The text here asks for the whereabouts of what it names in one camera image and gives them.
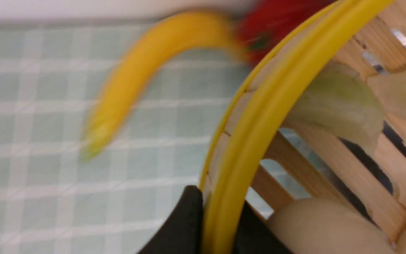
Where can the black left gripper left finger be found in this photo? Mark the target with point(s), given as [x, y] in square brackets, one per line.
[181, 231]

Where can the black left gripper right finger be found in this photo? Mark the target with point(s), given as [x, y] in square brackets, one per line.
[253, 237]

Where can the red bell pepper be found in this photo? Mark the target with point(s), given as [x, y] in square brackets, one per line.
[270, 21]

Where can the yellow rimmed bamboo steamer basket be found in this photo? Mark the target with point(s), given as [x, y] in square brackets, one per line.
[258, 157]

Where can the green leaf dumpling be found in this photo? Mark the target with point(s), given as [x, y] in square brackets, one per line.
[343, 106]

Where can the teal checked tablecloth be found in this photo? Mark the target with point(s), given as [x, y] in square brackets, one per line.
[53, 203]

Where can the yellow banana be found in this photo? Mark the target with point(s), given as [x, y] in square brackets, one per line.
[186, 30]

